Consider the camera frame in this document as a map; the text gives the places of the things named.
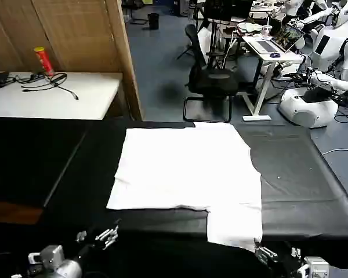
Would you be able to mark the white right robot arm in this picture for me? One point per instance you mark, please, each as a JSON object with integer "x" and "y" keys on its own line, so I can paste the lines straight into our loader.
{"x": 316, "y": 267}

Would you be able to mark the black office chair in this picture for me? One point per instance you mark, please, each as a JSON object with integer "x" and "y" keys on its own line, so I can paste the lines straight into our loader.
{"x": 214, "y": 81}

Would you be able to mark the black table cover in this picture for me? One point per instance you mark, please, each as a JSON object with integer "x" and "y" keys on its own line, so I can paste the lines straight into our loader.
{"x": 293, "y": 173}

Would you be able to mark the silver open laptop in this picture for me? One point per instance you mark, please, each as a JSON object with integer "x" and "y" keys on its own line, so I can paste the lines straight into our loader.
{"x": 287, "y": 36}

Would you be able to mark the red cylindrical can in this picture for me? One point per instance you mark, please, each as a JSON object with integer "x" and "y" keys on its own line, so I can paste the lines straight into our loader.
{"x": 45, "y": 62}

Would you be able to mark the white side table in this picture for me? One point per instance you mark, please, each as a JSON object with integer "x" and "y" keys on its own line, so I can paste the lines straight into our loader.
{"x": 61, "y": 101}

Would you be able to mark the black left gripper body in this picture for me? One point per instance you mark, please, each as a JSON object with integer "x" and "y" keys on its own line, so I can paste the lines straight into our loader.
{"x": 81, "y": 249}

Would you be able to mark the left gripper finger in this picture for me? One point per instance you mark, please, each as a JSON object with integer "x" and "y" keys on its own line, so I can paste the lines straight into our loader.
{"x": 108, "y": 234}
{"x": 81, "y": 236}

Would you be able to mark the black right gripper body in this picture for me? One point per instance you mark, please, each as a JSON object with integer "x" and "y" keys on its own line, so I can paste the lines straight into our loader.
{"x": 284, "y": 267}

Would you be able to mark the white drink cup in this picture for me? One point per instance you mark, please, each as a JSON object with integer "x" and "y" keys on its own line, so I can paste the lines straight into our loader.
{"x": 266, "y": 32}

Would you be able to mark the white standing desk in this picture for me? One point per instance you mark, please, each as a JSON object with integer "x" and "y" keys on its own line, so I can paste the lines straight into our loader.
{"x": 262, "y": 87}

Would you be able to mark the black monitor on stand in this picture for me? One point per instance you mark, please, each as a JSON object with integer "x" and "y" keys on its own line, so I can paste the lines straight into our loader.
{"x": 226, "y": 8}

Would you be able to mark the wooden partition panel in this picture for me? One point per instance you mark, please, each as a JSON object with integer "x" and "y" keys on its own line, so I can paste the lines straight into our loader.
{"x": 75, "y": 34}

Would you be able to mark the white printed T-shirt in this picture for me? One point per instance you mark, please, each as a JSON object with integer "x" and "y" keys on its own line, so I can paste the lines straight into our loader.
{"x": 185, "y": 168}

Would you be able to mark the white humanoid robot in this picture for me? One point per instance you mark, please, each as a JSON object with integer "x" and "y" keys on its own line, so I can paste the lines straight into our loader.
{"x": 327, "y": 43}
{"x": 293, "y": 5}

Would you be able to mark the black waste bin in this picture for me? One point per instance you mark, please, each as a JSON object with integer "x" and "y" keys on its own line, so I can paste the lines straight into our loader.
{"x": 153, "y": 21}

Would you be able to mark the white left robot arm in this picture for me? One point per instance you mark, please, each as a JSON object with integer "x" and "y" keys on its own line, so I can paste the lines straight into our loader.
{"x": 66, "y": 267}

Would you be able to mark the pale cloth pile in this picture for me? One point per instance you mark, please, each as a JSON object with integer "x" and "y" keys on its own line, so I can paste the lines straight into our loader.
{"x": 249, "y": 27}

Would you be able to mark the dark computer mouse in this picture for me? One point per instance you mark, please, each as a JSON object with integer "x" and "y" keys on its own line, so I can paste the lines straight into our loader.
{"x": 274, "y": 55}

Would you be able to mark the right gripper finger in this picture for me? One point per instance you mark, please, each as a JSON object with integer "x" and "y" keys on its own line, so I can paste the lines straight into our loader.
{"x": 295, "y": 252}
{"x": 265, "y": 254}

